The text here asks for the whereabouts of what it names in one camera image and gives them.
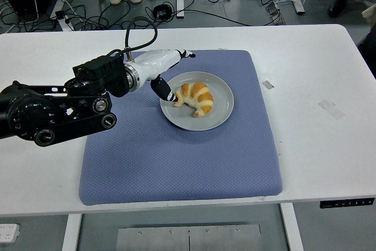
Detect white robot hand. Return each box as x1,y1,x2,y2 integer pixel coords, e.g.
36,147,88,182
129,48,197,104

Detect orange croissant bread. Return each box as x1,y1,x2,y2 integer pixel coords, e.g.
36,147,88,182
173,81,214,118

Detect round grey plate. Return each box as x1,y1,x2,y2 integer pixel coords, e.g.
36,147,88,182
160,71,235,132

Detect blue quilted mat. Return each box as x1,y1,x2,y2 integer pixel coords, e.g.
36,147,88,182
78,49,283,206

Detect grey foot pedal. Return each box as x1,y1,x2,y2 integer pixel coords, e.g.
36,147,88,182
265,1,287,26

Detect grey metal plate with screws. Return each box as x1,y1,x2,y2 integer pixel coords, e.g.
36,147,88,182
116,224,263,251

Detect large translucent tape strip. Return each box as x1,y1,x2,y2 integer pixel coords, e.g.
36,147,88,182
318,99,345,121

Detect white table leg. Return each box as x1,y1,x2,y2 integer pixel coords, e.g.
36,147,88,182
61,213,83,251
280,203,305,251

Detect black chair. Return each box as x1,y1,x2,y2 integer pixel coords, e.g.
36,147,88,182
357,24,376,79

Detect beige bag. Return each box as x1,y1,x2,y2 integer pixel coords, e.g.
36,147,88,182
361,5,376,27

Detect white power strip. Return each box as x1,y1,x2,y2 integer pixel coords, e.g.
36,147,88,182
0,223,21,243

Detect black table control panel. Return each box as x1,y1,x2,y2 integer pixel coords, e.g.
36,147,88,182
320,198,376,209

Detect coiled black cable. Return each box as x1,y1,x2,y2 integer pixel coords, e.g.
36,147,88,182
153,4,175,22

